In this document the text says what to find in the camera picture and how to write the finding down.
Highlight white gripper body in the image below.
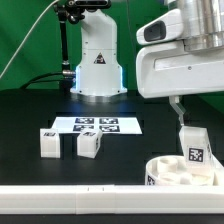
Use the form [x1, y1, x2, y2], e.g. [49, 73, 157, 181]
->
[136, 9, 224, 98]

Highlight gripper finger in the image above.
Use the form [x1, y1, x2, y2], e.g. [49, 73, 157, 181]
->
[169, 96, 186, 126]

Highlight white round stool seat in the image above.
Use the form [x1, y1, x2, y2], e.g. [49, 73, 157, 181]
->
[145, 155, 214, 186]

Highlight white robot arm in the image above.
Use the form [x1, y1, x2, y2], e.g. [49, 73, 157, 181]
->
[72, 0, 224, 115]

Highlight paper sheet with markers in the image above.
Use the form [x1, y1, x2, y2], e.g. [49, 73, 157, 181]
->
[52, 117, 142, 134]

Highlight white right barrier rail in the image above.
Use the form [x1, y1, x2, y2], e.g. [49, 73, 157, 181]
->
[212, 156, 224, 187]

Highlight white barrier rail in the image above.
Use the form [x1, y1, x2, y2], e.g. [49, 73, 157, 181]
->
[0, 185, 224, 215]
[212, 156, 224, 187]

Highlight black camera on mount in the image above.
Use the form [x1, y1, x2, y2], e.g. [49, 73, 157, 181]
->
[66, 0, 111, 9]

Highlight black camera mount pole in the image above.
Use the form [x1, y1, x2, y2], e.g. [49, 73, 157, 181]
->
[54, 3, 75, 92]

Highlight white front barrier rail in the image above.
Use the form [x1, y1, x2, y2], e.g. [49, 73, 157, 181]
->
[0, 185, 224, 215]

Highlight white cable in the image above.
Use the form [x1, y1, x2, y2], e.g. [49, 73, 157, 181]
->
[0, 0, 61, 80]

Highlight black cables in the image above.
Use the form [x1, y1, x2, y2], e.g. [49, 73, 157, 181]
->
[19, 71, 66, 90]

